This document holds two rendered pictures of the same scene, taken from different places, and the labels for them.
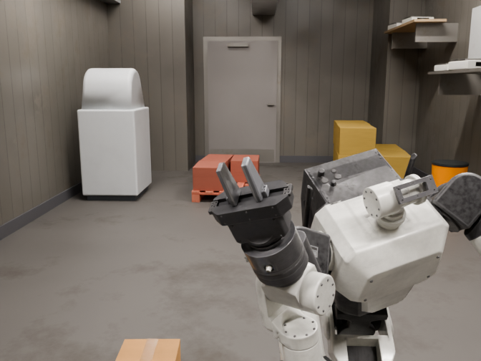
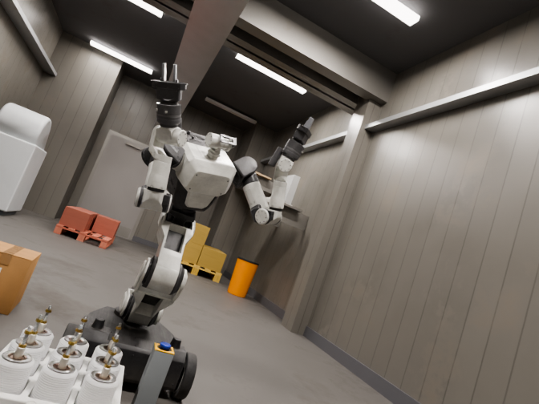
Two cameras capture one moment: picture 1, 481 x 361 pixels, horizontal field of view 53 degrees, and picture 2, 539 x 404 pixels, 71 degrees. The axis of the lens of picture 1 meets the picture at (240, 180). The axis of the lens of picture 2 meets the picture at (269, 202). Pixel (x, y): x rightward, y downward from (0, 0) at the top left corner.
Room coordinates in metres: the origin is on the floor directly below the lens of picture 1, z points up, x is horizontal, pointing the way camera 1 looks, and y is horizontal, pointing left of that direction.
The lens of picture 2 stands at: (-0.75, 0.01, 0.75)
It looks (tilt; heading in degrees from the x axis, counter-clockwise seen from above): 8 degrees up; 339
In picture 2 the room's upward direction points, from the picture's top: 20 degrees clockwise
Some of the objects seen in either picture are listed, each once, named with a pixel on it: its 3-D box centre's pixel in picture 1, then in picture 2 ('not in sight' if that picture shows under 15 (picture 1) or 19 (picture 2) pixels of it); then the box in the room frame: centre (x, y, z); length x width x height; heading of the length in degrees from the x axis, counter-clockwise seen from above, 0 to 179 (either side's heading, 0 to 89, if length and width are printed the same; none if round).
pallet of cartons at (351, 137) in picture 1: (369, 155); (200, 248); (6.46, -1.76, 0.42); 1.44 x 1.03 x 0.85; 177
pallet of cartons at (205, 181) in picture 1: (228, 176); (91, 226); (6.05, 0.15, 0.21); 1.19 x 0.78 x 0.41; 176
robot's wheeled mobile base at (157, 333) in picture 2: not in sight; (135, 325); (1.28, -0.32, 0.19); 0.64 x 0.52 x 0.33; 178
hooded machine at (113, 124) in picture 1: (116, 132); (10, 159); (5.96, 1.55, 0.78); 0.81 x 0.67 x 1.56; 178
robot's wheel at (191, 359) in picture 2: not in sight; (184, 375); (1.03, -0.57, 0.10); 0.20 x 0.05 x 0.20; 178
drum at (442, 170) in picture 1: (447, 188); (242, 276); (4.96, -2.21, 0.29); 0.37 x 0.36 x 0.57; 178
